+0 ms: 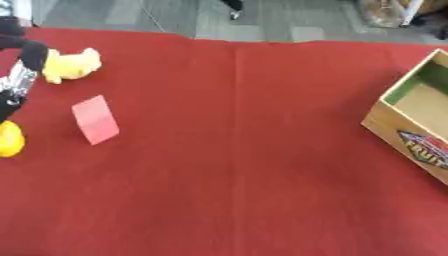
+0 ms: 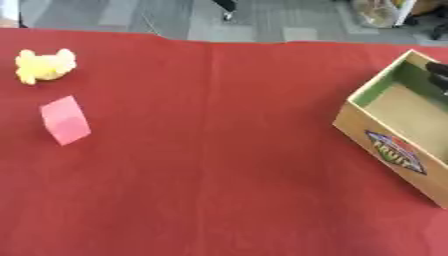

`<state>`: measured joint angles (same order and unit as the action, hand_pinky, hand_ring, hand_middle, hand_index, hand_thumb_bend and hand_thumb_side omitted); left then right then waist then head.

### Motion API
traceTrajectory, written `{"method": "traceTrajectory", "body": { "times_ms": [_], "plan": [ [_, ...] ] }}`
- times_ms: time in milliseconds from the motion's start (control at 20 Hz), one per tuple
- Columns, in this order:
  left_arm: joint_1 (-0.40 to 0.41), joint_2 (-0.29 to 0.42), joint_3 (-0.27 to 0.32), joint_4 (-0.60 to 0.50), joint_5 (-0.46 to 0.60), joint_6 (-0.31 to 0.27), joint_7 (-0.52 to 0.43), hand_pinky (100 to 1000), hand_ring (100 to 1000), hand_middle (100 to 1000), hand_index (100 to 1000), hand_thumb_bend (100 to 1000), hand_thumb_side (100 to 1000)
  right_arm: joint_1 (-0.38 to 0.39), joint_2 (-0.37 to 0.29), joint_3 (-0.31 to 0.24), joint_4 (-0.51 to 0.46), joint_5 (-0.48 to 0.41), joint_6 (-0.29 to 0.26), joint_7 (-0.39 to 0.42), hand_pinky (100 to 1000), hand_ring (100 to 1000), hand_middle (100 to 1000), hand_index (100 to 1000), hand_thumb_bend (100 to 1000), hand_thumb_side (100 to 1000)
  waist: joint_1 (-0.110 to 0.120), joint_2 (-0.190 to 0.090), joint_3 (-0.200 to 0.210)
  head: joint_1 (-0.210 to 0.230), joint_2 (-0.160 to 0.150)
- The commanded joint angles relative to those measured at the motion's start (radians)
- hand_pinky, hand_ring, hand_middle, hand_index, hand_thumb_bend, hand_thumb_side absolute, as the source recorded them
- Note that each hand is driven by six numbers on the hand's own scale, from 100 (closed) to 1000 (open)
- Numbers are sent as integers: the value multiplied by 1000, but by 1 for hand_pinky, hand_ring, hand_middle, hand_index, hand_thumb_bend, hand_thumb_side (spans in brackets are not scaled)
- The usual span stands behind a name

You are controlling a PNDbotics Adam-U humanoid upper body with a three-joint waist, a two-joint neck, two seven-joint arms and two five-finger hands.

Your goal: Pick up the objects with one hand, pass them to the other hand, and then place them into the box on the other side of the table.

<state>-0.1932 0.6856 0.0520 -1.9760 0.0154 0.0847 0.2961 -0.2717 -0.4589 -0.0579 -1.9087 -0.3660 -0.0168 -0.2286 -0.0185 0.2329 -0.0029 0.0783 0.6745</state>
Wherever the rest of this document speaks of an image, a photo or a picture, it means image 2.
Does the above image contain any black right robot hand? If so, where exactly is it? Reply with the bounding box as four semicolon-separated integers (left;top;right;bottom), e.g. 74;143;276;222
423;61;448;96

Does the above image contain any tan cardboard box green inside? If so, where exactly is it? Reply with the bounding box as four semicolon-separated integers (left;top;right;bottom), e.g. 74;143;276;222
330;48;448;210

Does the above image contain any black chair base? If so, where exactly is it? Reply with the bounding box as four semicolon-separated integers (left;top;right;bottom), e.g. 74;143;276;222
400;13;448;42

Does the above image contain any clear plastic bag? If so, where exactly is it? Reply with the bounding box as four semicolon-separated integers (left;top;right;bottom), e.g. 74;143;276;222
348;0;406;29

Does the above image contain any black chair leg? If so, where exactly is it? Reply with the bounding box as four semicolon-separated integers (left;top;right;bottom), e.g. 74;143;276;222
211;0;240;22

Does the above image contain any pink foam block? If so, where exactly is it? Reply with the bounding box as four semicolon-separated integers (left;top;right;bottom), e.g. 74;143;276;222
38;95;93;147

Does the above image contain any yellow soft toy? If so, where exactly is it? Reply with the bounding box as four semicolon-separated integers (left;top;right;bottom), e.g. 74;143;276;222
14;48;79;86

